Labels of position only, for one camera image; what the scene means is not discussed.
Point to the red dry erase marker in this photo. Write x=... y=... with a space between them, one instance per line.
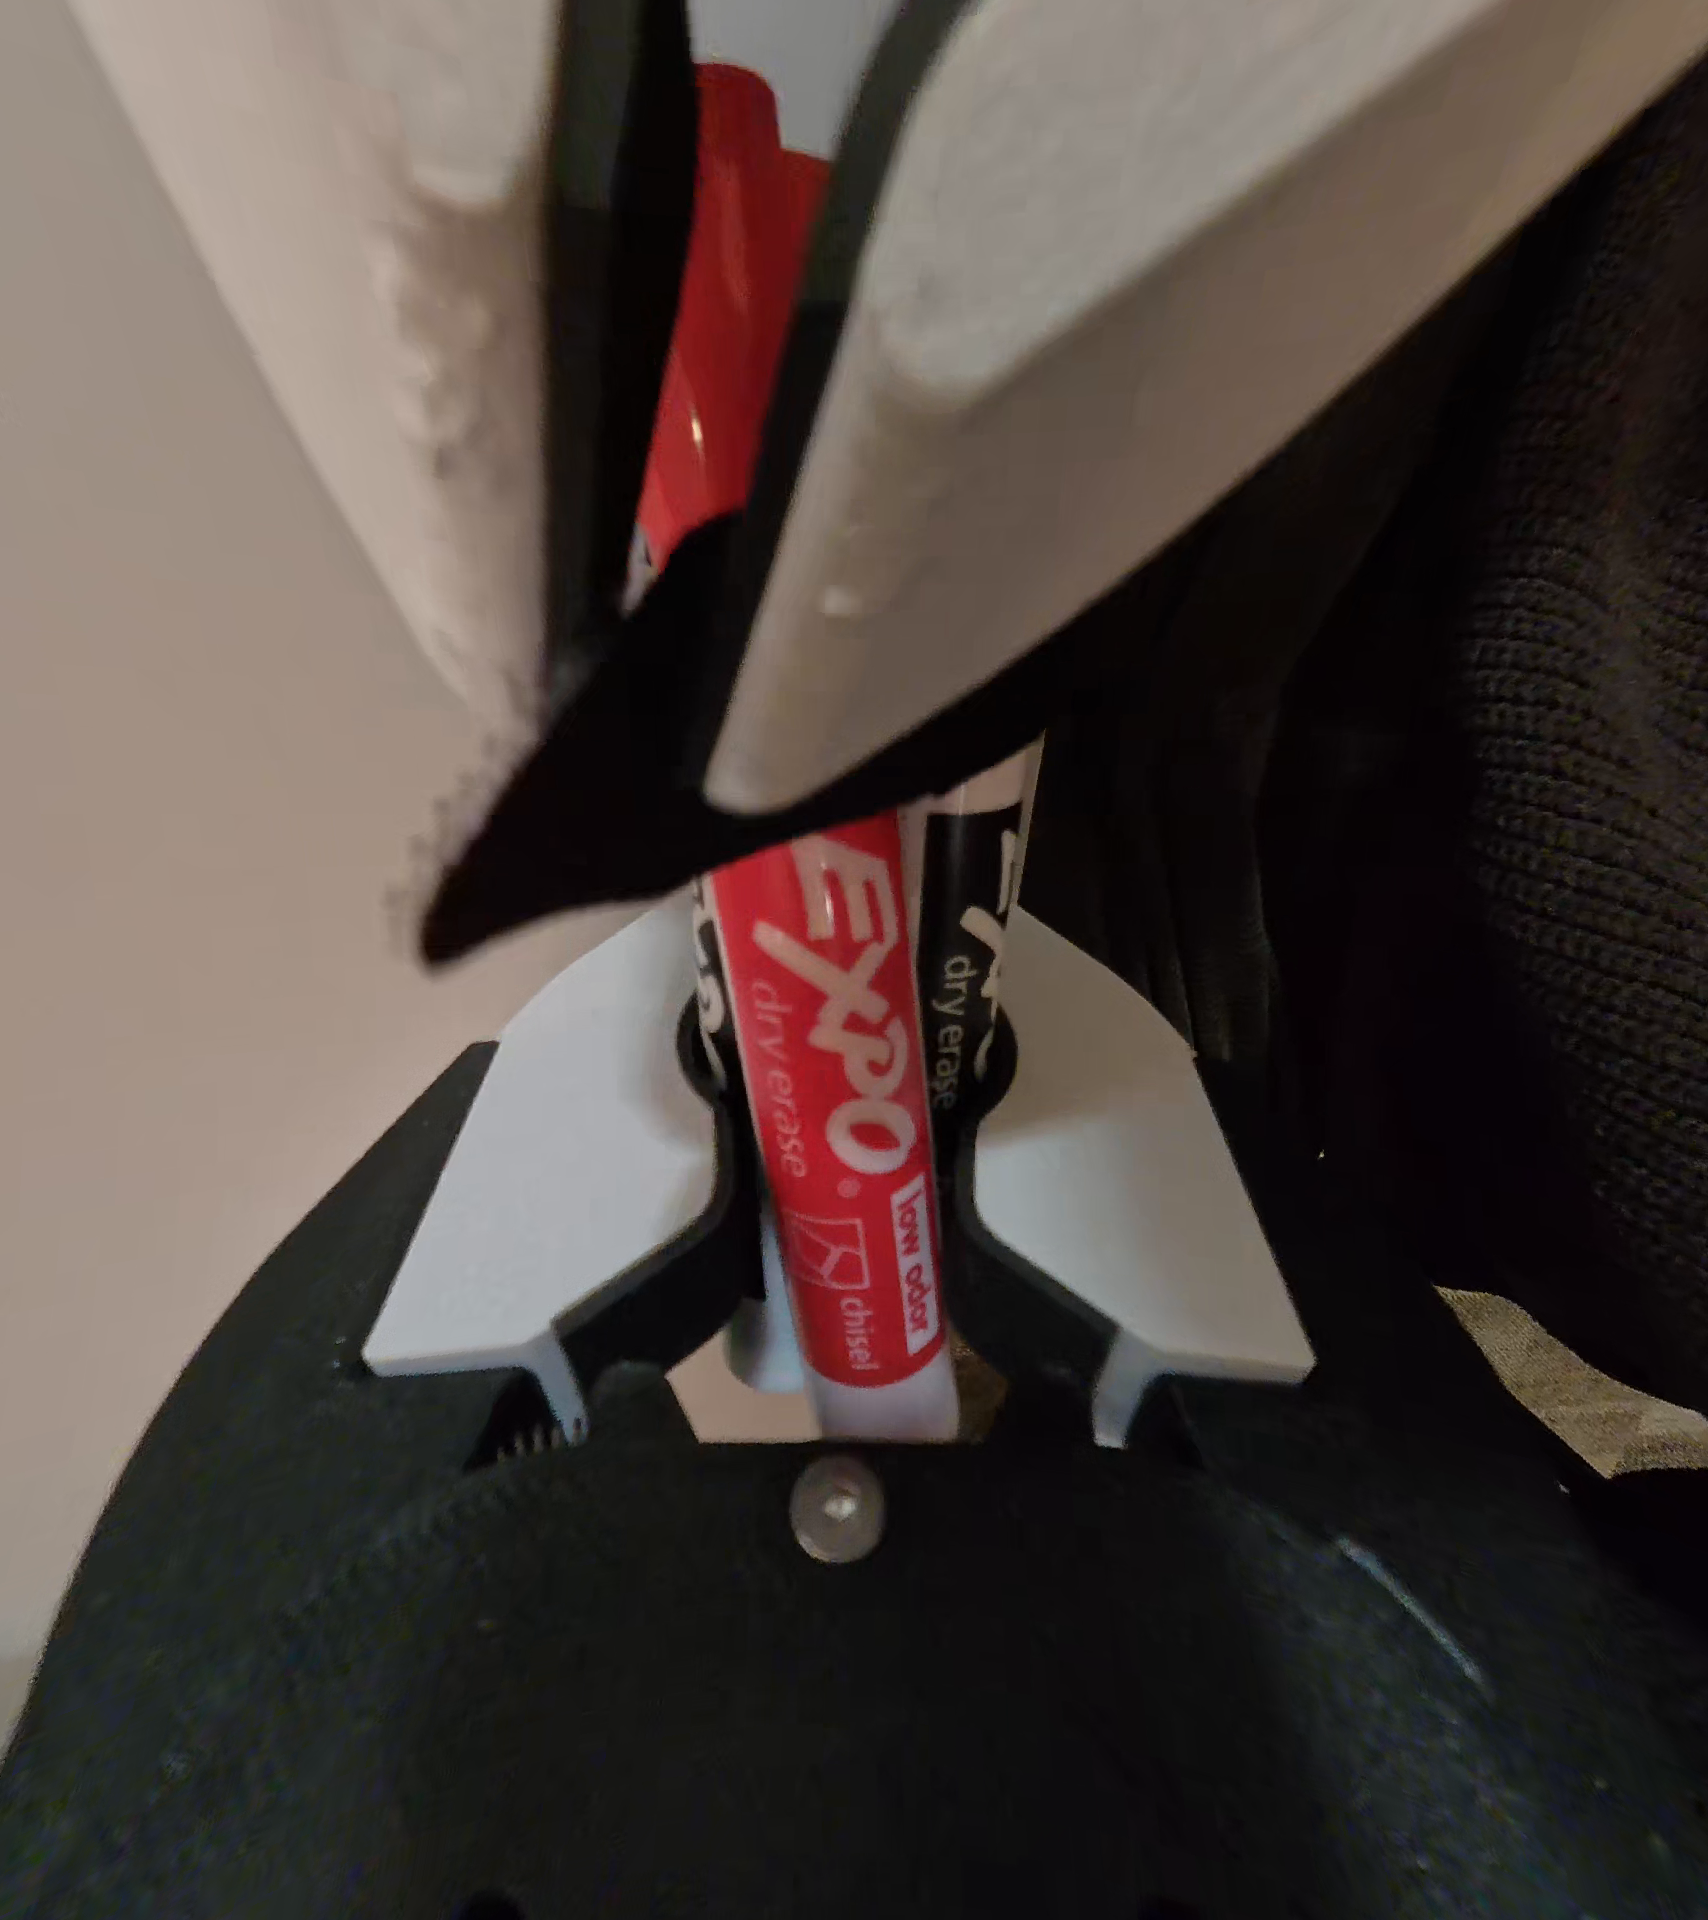
x=838 y=1139

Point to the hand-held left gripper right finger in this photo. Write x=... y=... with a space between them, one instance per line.
x=1140 y=1200

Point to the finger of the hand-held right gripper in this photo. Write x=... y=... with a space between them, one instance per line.
x=1171 y=225
x=343 y=225

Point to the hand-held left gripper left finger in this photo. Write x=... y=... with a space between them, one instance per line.
x=539 y=1200

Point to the black dry erase marker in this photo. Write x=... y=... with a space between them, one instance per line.
x=715 y=960
x=967 y=900

